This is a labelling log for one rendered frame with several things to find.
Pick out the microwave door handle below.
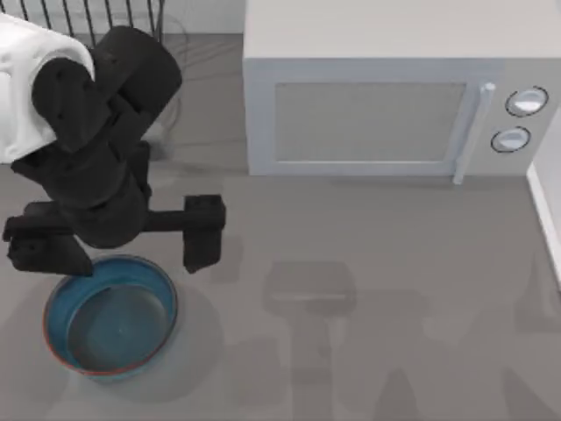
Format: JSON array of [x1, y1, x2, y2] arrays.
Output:
[[452, 82, 497, 186]]

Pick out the blue bowl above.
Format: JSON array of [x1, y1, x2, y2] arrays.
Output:
[[41, 254, 180, 382]]

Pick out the microwave knob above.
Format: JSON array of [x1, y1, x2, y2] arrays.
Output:
[[504, 85, 550, 118], [490, 125, 533, 155]]

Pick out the pale microwave oven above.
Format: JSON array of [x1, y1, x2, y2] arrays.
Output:
[[241, 0, 561, 186]]

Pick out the black wire rack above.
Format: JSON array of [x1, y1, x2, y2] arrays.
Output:
[[18, 0, 167, 49]]

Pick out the microwave oven door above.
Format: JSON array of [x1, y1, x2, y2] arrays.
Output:
[[243, 58, 506, 178]]

